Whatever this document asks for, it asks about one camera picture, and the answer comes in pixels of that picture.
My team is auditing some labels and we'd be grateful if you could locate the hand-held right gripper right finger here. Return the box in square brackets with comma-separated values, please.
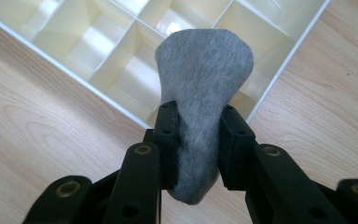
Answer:
[218, 105, 257, 191]

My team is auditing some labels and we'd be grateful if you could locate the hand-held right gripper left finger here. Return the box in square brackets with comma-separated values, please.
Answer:
[144, 100, 180, 191]

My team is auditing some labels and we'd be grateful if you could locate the grey ankle sock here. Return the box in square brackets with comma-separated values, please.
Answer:
[154, 28, 255, 206]

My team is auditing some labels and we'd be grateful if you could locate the white divided storage box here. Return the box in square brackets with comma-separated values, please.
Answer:
[0, 0, 332, 131]

